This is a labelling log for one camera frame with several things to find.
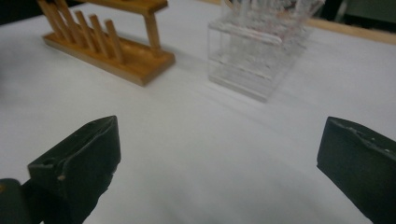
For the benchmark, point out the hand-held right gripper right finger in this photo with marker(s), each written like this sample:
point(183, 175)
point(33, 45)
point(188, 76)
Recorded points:
point(364, 168)

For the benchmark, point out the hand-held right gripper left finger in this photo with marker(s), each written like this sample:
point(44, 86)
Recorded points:
point(81, 161)

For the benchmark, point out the wooden test tube rack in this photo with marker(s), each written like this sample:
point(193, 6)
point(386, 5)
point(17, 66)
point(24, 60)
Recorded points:
point(134, 62)

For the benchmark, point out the clear plastic test tube rack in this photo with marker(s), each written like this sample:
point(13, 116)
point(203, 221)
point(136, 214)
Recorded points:
point(249, 65)

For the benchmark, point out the white table mat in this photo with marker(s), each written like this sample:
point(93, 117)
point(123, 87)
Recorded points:
point(199, 155)

